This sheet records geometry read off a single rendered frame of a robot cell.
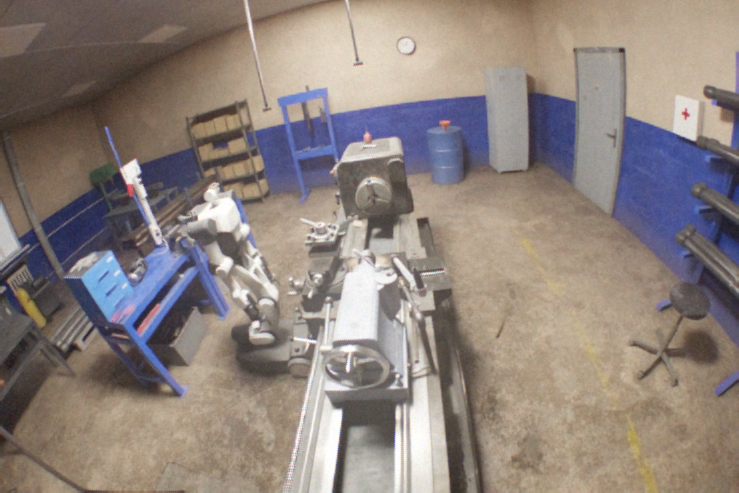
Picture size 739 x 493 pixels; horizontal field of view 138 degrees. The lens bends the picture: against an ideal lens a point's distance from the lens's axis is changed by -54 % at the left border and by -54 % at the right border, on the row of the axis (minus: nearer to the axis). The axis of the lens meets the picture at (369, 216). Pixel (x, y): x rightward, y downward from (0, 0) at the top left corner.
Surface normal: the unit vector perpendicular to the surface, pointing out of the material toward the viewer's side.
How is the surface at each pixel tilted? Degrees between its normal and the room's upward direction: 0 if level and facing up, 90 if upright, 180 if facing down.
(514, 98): 90
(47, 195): 90
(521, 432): 0
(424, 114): 90
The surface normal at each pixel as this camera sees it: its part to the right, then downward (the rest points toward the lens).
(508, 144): -0.06, 0.45
